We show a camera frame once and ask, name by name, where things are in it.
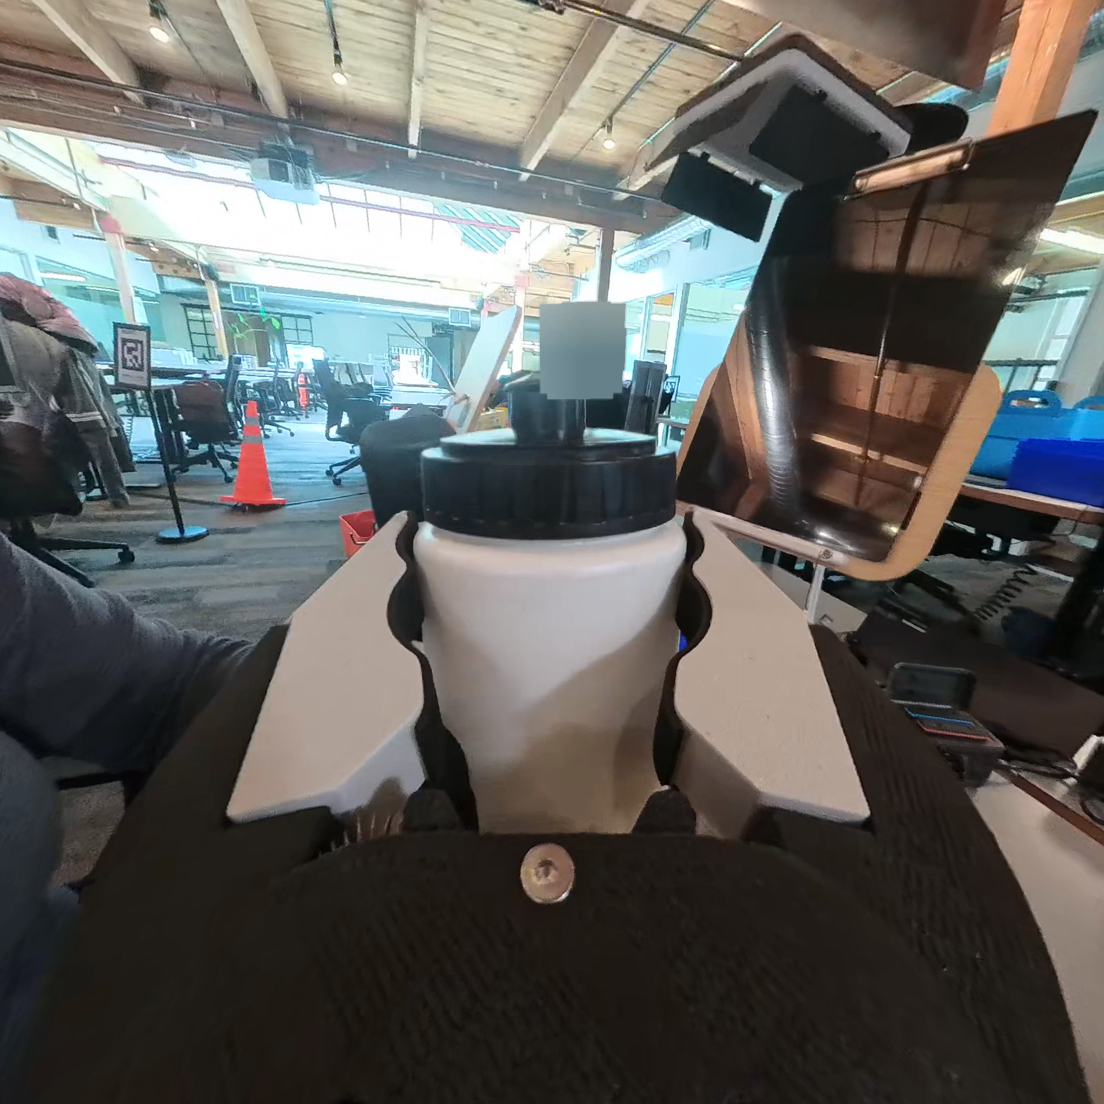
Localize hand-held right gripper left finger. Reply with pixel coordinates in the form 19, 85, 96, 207
227, 510, 429, 824

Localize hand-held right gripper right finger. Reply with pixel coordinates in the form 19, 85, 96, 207
654, 508, 871, 839

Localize white bottle with black cap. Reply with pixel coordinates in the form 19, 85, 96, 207
413, 379, 689, 835

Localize person's left forearm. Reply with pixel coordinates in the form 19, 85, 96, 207
0, 533, 261, 772

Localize black battery charger case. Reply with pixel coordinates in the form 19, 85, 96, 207
889, 662, 1009, 784

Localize dark backed chair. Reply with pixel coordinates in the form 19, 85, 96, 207
358, 404, 459, 531

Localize black office chair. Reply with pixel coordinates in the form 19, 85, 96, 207
0, 508, 137, 587
313, 357, 392, 486
171, 379, 244, 483

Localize black light stand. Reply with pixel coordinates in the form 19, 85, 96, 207
142, 379, 211, 544

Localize black computer monitor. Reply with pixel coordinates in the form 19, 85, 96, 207
626, 360, 672, 433

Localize white leaning board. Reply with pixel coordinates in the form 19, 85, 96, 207
449, 306, 525, 432

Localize blue fabric bags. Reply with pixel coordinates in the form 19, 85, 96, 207
976, 387, 1104, 510

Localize black white tag sign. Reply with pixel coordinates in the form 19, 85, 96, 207
112, 323, 153, 389

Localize hanging dark clothes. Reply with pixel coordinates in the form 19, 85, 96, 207
0, 274, 137, 519

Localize white black ceiling unit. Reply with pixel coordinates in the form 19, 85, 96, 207
643, 34, 917, 244

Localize black coiled cable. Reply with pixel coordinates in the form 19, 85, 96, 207
973, 567, 1039, 624

